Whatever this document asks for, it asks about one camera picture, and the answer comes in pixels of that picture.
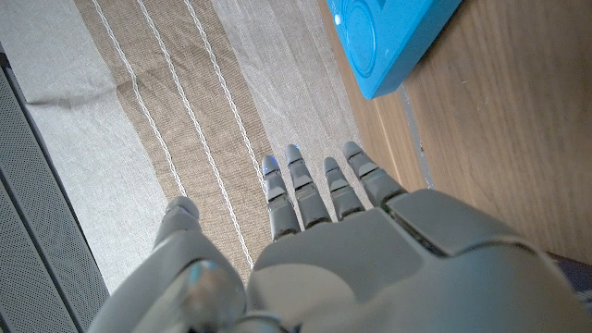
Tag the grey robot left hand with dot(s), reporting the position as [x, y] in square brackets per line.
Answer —
[370, 268]

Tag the grey tape strip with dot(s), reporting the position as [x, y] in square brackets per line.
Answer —
[416, 139]

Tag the blue toy piano keyboard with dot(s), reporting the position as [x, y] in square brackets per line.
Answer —
[388, 41]

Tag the beige striped curtain backdrop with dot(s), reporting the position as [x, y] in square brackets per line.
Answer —
[185, 92]

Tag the dark perforated panel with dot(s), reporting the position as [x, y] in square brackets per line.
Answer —
[37, 231]

